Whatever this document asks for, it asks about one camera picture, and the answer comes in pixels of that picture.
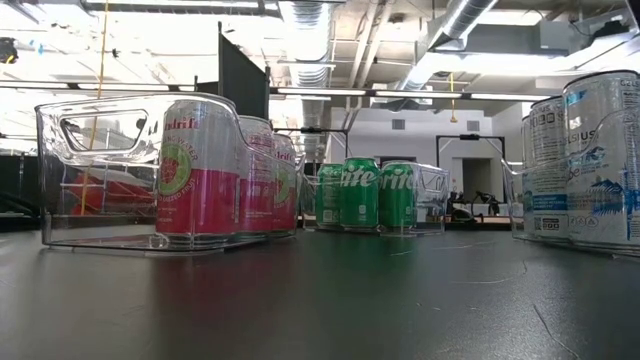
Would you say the green Sprite can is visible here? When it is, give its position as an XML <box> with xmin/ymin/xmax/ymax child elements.
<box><xmin>316</xmin><ymin>162</ymin><xmax>345</xmax><ymax>230</ymax></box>
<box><xmin>339</xmin><ymin>156</ymin><xmax>382</xmax><ymax>231</ymax></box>
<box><xmin>377</xmin><ymin>160</ymin><xmax>417</xmax><ymax>235</ymax></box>

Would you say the red white Spindrift can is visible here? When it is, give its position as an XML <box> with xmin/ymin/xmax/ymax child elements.
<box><xmin>154</xmin><ymin>98</ymin><xmax>242</xmax><ymax>237</ymax></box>
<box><xmin>271</xmin><ymin>133</ymin><xmax>300</xmax><ymax>234</ymax></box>
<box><xmin>237</xmin><ymin>115</ymin><xmax>276</xmax><ymax>235</ymax></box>

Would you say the clear plastic bin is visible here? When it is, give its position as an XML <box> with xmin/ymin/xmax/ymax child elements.
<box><xmin>298</xmin><ymin>159</ymin><xmax>451</xmax><ymax>237</ymax></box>
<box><xmin>33</xmin><ymin>91</ymin><xmax>307</xmax><ymax>254</ymax></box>
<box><xmin>501</xmin><ymin>107</ymin><xmax>640</xmax><ymax>259</ymax></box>

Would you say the ceiling light strip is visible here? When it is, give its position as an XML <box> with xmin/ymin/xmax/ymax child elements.
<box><xmin>269</xmin><ymin>87</ymin><xmax>369</xmax><ymax>98</ymax></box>
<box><xmin>0</xmin><ymin>81</ymin><xmax>196</xmax><ymax>93</ymax></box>
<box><xmin>468</xmin><ymin>92</ymin><xmax>552</xmax><ymax>102</ymax></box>
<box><xmin>373</xmin><ymin>90</ymin><xmax>464</xmax><ymax>100</ymax></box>

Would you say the black hanging device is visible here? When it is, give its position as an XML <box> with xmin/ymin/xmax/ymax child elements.
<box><xmin>0</xmin><ymin>36</ymin><xmax>20</xmax><ymax>65</ymax></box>

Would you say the silver ventilation duct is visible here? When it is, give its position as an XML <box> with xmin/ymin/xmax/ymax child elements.
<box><xmin>397</xmin><ymin>0</ymin><xmax>501</xmax><ymax>94</ymax></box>
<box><xmin>277</xmin><ymin>0</ymin><xmax>337</xmax><ymax>161</ymax></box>

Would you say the yellow pendant cord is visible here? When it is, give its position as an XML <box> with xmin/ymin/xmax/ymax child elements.
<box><xmin>448</xmin><ymin>72</ymin><xmax>459</xmax><ymax>124</ymax></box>

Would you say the black metal frame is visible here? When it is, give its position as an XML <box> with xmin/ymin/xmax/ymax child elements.
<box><xmin>435</xmin><ymin>133</ymin><xmax>506</xmax><ymax>201</ymax></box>

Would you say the yellow cable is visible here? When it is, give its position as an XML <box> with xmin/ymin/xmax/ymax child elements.
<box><xmin>79</xmin><ymin>0</ymin><xmax>110</xmax><ymax>216</ymax></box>

